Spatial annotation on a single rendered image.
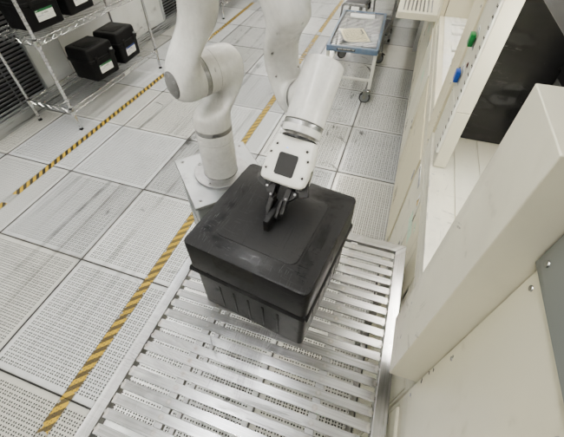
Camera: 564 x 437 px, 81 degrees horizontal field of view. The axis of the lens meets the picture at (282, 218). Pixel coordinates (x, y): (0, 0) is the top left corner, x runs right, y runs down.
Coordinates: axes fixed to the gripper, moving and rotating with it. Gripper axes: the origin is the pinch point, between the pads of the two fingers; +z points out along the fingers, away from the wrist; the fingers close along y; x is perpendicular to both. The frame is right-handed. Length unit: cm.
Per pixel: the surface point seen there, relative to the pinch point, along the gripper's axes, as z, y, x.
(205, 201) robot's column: 9.2, -34.7, 29.9
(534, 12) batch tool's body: -68, 38, 36
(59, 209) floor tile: 58, -169, 89
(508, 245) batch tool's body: -7.4, 34.1, -28.9
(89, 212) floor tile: 54, -149, 93
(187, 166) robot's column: 1, -51, 39
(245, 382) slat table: 39.0, 6.4, 0.0
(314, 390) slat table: 35.1, 20.6, 3.9
